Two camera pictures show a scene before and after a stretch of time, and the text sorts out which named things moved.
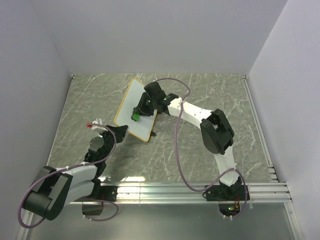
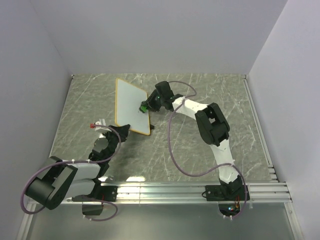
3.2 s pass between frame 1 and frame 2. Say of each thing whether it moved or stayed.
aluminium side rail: stayed
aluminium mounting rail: stayed
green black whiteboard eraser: moved
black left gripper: stayed
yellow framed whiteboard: moved
